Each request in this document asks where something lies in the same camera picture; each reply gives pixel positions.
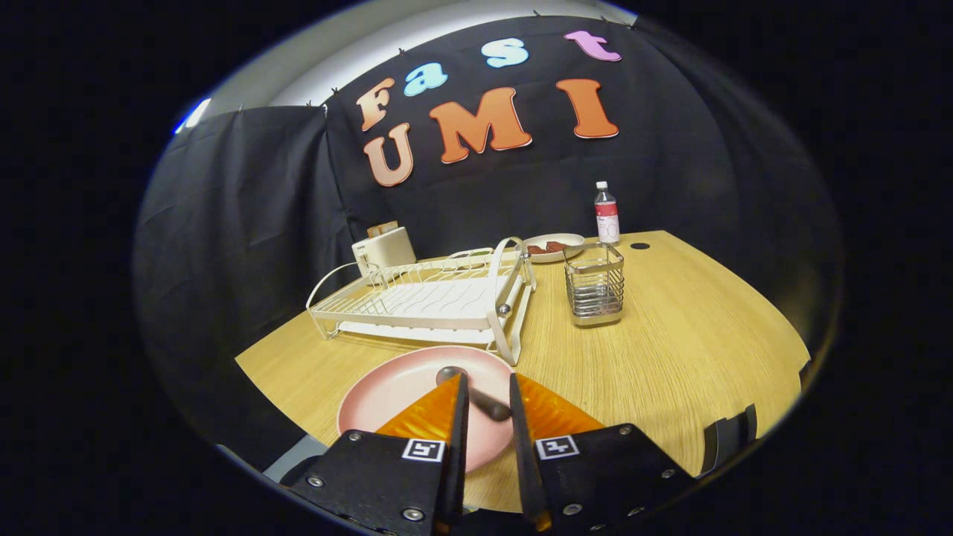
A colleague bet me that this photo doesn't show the white wire dish rack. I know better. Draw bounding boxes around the white wire dish rack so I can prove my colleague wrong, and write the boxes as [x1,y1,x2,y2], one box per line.
[307,237,538,366]

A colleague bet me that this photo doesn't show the clear bottle with red label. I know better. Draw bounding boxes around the clear bottle with red label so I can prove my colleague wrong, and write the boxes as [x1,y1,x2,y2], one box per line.
[593,181,621,245]

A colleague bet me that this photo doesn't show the wooden-handled metal spoon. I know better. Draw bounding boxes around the wooden-handled metal spoon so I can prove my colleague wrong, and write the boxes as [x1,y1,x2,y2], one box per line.
[436,366,513,422]

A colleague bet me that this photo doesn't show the white toaster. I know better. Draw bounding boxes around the white toaster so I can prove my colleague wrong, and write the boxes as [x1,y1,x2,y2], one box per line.
[351,226,418,278]

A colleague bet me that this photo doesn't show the ceiling light panel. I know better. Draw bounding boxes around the ceiling light panel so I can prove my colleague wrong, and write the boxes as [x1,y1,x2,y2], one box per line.
[173,97,211,136]

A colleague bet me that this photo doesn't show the metal wire basket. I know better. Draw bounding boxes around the metal wire basket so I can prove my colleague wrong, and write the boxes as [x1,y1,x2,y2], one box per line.
[563,242,625,328]

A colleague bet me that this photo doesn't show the pink plate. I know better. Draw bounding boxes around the pink plate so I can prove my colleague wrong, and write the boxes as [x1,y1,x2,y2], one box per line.
[337,345,522,473]

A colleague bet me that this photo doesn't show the black backdrop cloth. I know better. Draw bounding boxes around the black backdrop cloth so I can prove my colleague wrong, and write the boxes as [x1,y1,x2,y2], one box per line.
[134,15,842,477]

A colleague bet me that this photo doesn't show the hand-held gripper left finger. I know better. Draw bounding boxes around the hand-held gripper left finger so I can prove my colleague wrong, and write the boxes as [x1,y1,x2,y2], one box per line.
[287,372,470,536]

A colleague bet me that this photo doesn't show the white oval plate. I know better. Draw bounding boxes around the white oval plate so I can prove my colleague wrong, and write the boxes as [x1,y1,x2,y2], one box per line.
[521,233,587,264]

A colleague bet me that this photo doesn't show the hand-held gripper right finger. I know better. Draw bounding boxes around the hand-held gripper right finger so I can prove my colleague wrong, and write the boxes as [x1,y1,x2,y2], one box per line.
[509,372,697,533]

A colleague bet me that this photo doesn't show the dark chair backrest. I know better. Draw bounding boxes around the dark chair backrest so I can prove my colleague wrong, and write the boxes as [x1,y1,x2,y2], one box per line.
[700,403,759,477]

